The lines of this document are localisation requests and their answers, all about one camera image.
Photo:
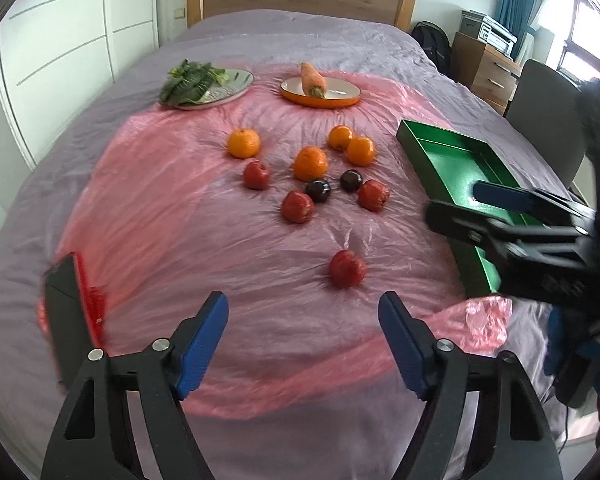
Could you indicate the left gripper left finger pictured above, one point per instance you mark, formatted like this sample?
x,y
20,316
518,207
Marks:
x,y
93,436

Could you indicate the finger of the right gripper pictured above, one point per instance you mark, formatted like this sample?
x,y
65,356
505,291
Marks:
x,y
546,207
472,227

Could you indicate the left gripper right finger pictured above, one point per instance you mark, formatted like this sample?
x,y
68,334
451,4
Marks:
x,y
511,437

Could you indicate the green metal tray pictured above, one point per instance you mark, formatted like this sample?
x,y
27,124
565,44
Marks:
x,y
448,165

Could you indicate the red apple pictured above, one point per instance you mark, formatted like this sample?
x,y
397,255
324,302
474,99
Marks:
x,y
297,207
347,269
256,176
373,195

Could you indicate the dark plum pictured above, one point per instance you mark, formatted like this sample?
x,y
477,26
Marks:
x,y
318,190
351,181

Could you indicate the large orange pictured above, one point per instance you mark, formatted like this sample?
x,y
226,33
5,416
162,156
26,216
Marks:
x,y
311,163

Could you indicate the grey chair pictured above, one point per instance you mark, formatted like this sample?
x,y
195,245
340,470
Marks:
x,y
544,111

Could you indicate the purple bed cover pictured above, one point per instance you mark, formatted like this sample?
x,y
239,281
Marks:
x,y
359,433

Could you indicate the wooden drawer cabinet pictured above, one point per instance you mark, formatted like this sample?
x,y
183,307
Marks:
x,y
485,71

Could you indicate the black backpack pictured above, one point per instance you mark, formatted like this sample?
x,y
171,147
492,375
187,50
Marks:
x,y
433,40

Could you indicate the grey printer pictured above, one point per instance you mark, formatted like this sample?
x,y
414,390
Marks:
x,y
484,28

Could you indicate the pink plastic sheet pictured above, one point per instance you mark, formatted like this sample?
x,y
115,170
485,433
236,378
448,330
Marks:
x,y
165,219

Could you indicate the orange rimmed white dish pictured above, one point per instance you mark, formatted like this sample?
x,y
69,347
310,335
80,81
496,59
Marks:
x,y
339,94

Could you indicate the orange carrot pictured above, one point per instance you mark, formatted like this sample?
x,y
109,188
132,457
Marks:
x,y
313,83

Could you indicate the patterned grey plate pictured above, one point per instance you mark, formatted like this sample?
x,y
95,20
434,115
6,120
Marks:
x,y
238,83

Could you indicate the green leafy bok choy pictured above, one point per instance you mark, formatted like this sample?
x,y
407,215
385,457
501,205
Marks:
x,y
188,82

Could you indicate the white wardrobe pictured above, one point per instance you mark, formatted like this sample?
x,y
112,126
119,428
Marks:
x,y
56,57

